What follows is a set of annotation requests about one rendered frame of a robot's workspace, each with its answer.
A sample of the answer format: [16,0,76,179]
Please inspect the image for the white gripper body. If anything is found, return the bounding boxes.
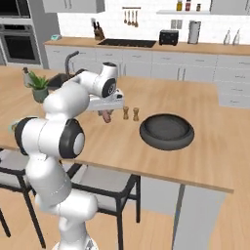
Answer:
[86,92,125,113]

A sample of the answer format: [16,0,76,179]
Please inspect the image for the brown sausage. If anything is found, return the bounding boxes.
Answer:
[102,110,113,124]

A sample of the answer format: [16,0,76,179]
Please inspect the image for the dark grey bowl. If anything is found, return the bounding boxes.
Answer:
[139,112,195,151]

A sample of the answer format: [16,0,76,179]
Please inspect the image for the pale green plate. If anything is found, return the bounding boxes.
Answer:
[7,120,20,134]

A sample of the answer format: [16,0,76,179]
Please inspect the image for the wooden salt shaker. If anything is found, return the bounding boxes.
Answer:
[122,105,130,121]

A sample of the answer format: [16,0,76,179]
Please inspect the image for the wooden pepper shaker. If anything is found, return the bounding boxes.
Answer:
[132,106,141,123]

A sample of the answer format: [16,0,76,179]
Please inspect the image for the dark sink basin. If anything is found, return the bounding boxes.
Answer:
[47,72,80,93]

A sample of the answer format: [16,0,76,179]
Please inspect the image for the dark grey sink tap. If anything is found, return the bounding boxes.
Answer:
[63,50,80,76]

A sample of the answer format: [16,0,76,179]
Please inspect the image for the black hob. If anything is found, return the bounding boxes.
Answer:
[97,38,157,49]

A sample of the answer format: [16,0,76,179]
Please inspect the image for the green potted plant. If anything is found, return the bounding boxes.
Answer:
[26,70,51,104]

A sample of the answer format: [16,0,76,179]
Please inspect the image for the black stool grey seat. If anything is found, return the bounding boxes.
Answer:
[0,147,47,250]
[66,162,142,250]

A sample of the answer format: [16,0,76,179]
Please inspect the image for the wooden knife block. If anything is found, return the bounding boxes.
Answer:
[91,21,106,42]

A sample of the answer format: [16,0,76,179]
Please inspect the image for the grey lower cupboard run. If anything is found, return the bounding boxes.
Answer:
[44,44,250,109]

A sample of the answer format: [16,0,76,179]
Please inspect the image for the grey soap dispenser bottle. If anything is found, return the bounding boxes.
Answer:
[21,66,32,89]

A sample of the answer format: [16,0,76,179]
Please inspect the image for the black toaster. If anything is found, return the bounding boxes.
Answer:
[158,28,180,47]

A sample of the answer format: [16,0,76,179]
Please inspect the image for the grey upper cupboard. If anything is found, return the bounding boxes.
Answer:
[41,0,106,15]
[209,0,250,17]

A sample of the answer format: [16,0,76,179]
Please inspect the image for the steel paper towel holder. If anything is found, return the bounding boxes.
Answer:
[187,20,202,45]

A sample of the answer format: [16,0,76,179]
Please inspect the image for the grey island base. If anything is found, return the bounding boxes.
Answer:
[140,175,229,250]

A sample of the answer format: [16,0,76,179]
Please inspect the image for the white bottle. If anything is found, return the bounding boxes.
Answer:
[223,28,232,46]
[231,27,242,46]

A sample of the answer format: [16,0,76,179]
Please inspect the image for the grey wall socket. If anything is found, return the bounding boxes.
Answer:
[170,19,184,30]

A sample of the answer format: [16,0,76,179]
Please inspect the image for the steel wall oven stack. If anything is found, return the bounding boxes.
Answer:
[0,0,46,67]

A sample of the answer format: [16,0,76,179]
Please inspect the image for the white wall shelf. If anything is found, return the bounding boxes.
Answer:
[155,9,211,16]

